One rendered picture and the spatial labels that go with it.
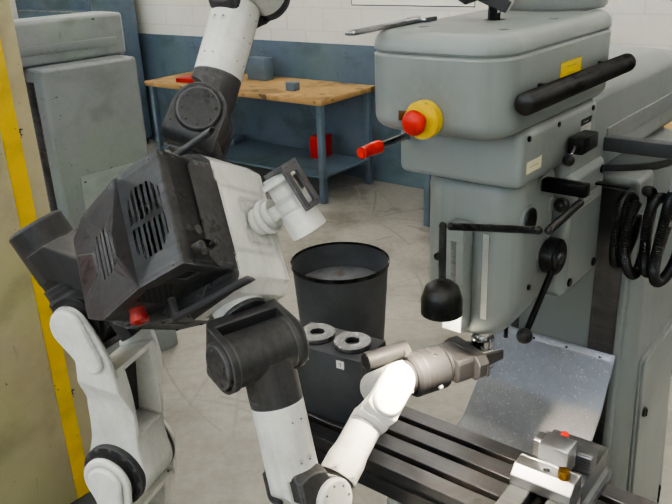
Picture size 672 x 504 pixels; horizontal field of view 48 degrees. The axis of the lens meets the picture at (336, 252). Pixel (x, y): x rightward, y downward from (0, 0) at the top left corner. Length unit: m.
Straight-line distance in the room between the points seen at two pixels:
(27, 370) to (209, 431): 0.99
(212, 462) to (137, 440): 1.77
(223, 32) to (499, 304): 0.71
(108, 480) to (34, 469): 1.47
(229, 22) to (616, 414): 1.29
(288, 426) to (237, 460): 2.11
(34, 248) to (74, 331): 0.17
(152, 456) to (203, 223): 0.64
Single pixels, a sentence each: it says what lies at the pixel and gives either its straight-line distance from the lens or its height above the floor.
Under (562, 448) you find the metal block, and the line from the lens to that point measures 1.61.
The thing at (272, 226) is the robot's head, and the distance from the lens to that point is 1.30.
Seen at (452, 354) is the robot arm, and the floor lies 1.26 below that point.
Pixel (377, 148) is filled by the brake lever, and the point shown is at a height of 1.70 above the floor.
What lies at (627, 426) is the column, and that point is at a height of 0.89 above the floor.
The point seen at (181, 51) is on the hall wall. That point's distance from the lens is 8.44.
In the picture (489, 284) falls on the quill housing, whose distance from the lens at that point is 1.42.
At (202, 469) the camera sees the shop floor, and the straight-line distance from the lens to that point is 3.36.
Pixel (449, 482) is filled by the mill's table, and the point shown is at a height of 0.94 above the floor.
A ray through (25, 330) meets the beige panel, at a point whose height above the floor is 0.81.
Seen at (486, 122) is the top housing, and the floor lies 1.76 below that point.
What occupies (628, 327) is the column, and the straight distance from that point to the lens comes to 1.90.
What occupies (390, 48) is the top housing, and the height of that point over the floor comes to 1.86.
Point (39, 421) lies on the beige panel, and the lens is 3.05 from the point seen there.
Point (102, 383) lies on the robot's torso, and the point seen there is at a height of 1.25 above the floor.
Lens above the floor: 2.02
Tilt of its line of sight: 22 degrees down
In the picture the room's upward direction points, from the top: 2 degrees counter-clockwise
